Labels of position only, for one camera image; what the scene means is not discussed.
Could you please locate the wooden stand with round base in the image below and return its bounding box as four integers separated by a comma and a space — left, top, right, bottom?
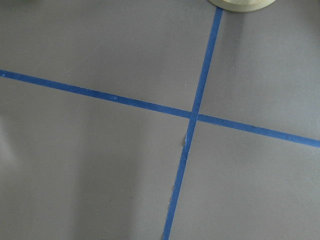
208, 0, 275, 13

